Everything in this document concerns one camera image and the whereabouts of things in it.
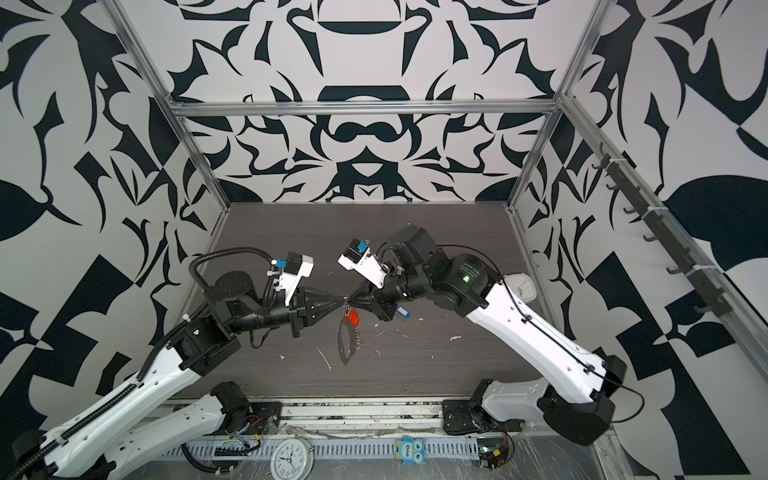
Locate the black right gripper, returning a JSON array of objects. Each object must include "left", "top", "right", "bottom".
[{"left": 346, "top": 260, "right": 437, "bottom": 321}]

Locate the red key tag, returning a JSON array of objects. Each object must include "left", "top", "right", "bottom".
[{"left": 346, "top": 308, "right": 360, "bottom": 328}]

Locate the silver keyring chain with keys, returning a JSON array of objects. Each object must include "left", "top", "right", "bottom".
[{"left": 337, "top": 298, "right": 364, "bottom": 366}]

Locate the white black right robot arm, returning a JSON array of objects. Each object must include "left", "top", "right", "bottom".
[{"left": 338, "top": 225, "right": 630, "bottom": 446}]

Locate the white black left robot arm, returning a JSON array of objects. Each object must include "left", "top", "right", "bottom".
[{"left": 9, "top": 259, "right": 344, "bottom": 479}]

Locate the round white analog clock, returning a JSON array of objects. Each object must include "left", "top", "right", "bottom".
[{"left": 270, "top": 438, "right": 315, "bottom": 480}]

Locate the white square clock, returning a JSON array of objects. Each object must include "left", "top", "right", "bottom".
[{"left": 504, "top": 273, "right": 537, "bottom": 304}]

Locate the blue owl figure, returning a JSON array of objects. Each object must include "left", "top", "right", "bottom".
[{"left": 395, "top": 436, "right": 426, "bottom": 465}]

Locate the small electronics board left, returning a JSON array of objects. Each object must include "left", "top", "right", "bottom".
[{"left": 213, "top": 434, "right": 262, "bottom": 459}]

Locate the small electronics board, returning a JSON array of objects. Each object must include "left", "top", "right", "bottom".
[
  {"left": 477, "top": 433, "right": 515, "bottom": 470},
  {"left": 213, "top": 434, "right": 262, "bottom": 459}
]

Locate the small electronics board right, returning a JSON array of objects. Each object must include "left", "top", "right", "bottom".
[{"left": 477, "top": 433, "right": 515, "bottom": 470}]

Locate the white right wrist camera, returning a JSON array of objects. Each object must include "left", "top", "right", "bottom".
[{"left": 337, "top": 238, "right": 390, "bottom": 289}]

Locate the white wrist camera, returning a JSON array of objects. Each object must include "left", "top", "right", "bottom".
[
  {"left": 337, "top": 238, "right": 390, "bottom": 289},
  {"left": 268, "top": 252, "right": 314, "bottom": 306}
]

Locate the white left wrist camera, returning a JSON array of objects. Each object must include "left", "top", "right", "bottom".
[{"left": 268, "top": 252, "right": 314, "bottom": 306}]

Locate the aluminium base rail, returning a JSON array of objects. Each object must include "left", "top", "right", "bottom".
[{"left": 249, "top": 396, "right": 469, "bottom": 437}]

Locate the white slotted cable duct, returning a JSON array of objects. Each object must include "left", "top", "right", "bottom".
[{"left": 187, "top": 437, "right": 478, "bottom": 461}]

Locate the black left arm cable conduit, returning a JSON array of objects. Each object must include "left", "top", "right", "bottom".
[{"left": 8, "top": 246, "right": 277, "bottom": 480}]

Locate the black wall hook rail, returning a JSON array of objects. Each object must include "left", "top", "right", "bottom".
[{"left": 595, "top": 142, "right": 740, "bottom": 317}]

